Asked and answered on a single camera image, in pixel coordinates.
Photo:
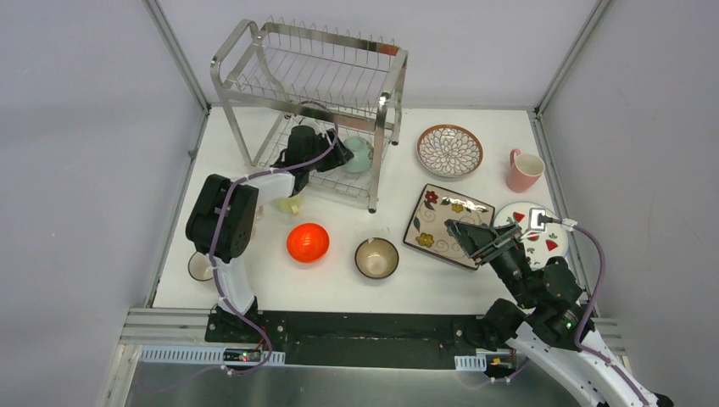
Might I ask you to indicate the small clear glass cup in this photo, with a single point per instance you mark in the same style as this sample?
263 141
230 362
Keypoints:
199 267

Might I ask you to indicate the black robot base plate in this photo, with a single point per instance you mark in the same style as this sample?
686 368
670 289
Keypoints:
428 342

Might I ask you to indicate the pink ceramic mug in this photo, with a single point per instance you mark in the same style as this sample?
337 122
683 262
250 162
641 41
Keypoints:
525 170

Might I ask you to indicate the brown patterned ceramic bowl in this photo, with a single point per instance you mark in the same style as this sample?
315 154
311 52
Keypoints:
376 258

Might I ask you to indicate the square flower pattern plate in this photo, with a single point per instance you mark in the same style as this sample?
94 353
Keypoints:
427 231

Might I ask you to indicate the mint green ceramic bowl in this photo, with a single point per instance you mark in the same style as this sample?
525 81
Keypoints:
362 155

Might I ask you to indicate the watermelon pattern round plate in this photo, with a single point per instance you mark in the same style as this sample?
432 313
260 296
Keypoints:
539 246

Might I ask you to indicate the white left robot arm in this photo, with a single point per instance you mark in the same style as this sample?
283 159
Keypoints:
222 219

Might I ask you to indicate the stainless steel dish rack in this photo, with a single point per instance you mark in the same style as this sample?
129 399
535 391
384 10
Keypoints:
268 77

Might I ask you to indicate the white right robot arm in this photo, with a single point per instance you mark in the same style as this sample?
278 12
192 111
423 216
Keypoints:
545 320

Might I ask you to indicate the orange plastic bowl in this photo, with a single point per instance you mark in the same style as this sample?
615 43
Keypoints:
308 242

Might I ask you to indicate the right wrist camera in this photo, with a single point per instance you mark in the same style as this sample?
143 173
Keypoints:
537 219

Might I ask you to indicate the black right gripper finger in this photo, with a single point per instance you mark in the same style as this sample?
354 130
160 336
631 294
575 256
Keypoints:
498 235
472 239

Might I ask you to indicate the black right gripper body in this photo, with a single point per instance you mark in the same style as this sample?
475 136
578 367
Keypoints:
504 258

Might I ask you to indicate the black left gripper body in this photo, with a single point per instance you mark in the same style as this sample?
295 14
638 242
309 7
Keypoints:
326 148

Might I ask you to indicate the round floral pattern plate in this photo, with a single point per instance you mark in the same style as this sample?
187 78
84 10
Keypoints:
449 151

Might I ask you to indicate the pale yellow ceramic mug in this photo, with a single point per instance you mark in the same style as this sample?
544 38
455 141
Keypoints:
291 205

